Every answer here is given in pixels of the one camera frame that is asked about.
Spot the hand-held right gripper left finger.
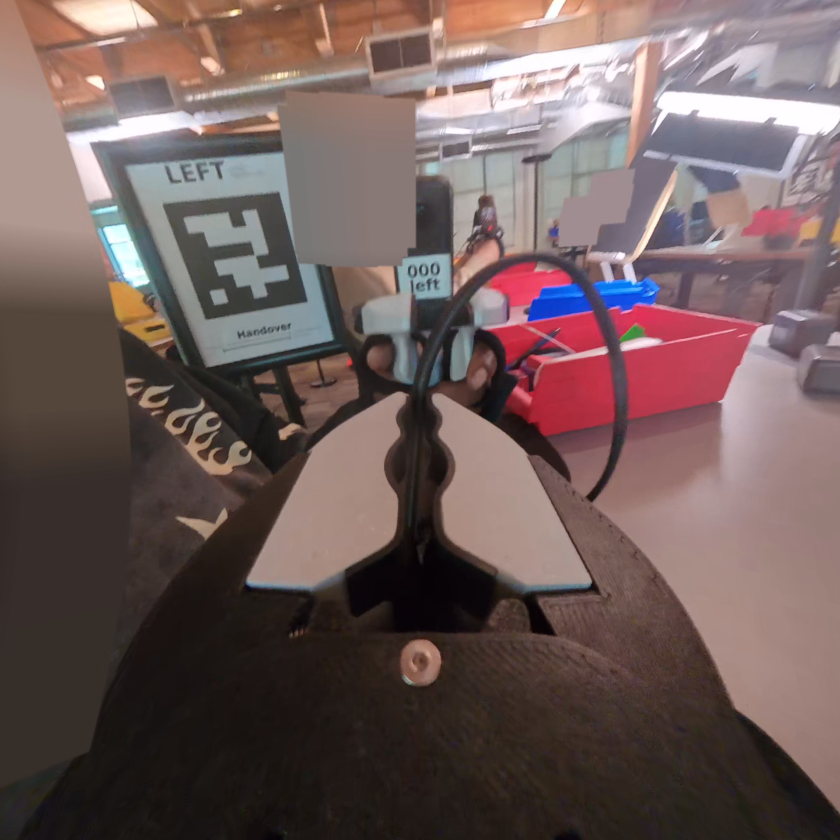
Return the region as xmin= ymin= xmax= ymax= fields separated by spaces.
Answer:
xmin=245 ymin=394 xmax=418 ymax=613

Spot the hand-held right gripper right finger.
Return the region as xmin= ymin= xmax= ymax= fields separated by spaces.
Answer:
xmin=431 ymin=394 xmax=595 ymax=620

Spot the black rubber loop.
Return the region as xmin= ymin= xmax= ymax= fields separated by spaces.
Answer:
xmin=401 ymin=251 xmax=632 ymax=568

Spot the blue plastic bin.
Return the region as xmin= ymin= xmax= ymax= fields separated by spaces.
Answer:
xmin=524 ymin=277 xmax=662 ymax=324

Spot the red plastic bin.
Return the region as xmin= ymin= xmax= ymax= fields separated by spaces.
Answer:
xmin=497 ymin=304 xmax=763 ymax=438

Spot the person's left hand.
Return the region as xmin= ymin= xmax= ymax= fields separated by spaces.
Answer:
xmin=367 ymin=331 xmax=508 ymax=413

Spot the small red bin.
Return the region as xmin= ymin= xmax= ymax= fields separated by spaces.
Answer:
xmin=485 ymin=262 xmax=573 ymax=311

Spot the printed marker sign board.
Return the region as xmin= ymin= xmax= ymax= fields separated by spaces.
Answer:
xmin=91 ymin=134 xmax=350 ymax=376

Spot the bright light panel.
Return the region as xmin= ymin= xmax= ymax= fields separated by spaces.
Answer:
xmin=641 ymin=90 xmax=840 ymax=181

